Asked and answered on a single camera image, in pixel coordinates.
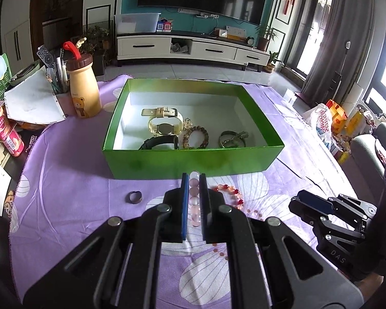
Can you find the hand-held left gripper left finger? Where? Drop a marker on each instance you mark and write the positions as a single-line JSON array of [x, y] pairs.
[[184, 206]]

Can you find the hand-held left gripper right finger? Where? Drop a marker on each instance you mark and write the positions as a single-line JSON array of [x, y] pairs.
[[204, 206]]

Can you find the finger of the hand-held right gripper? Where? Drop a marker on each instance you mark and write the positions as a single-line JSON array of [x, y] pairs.
[[315, 201], [308, 214]]

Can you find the green cardboard box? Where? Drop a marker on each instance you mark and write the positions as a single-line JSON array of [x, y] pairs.
[[193, 162]]

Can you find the silver bangle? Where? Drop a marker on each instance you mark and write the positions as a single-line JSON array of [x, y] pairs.
[[223, 141]]

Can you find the black wristwatch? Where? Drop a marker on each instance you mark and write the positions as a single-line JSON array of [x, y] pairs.
[[157, 142]]

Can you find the cream wristwatch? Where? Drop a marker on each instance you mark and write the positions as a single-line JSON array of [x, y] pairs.
[[164, 128]]

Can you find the person's right forearm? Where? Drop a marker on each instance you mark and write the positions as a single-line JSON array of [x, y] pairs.
[[370, 286]]

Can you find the grey sofa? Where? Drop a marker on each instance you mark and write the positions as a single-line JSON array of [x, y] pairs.
[[370, 154]]

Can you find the white plastic bag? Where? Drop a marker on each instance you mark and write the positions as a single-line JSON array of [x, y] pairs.
[[320, 120]]

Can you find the orange snack packets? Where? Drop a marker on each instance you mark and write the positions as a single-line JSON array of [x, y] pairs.
[[344, 120]]

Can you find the purple floral tablecloth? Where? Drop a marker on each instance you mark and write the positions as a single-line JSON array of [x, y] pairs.
[[67, 173]]

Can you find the upright vacuum cleaner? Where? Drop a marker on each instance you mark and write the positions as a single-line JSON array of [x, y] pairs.
[[341, 74]]

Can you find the small potted plant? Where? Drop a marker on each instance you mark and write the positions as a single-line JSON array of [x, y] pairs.
[[273, 62]]

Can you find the yellow bear bottle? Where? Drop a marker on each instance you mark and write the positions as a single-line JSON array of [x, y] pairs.
[[85, 93]]

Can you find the white television cabinet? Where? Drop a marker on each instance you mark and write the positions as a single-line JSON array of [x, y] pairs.
[[206, 50]]

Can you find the pen holder with pens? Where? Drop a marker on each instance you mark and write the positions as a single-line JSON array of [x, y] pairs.
[[62, 98]]

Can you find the grey curtain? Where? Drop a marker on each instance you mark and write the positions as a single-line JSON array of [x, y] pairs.
[[347, 38]]

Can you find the tall potted plant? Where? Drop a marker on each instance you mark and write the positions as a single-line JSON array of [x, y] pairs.
[[264, 40]]

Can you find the small alarm clock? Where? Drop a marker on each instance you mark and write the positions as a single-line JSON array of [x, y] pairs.
[[250, 41]]

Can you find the orange snack bag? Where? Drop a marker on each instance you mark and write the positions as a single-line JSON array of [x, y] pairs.
[[32, 125]]

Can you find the leafy potted plant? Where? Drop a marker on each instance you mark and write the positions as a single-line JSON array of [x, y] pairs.
[[98, 43]]

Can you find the white paper sheet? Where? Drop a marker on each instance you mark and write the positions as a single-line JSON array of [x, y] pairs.
[[32, 99]]

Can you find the clear storage bin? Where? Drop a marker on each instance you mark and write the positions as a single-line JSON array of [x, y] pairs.
[[136, 24]]

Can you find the grey remote control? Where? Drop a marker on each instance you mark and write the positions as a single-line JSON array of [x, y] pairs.
[[45, 56]]

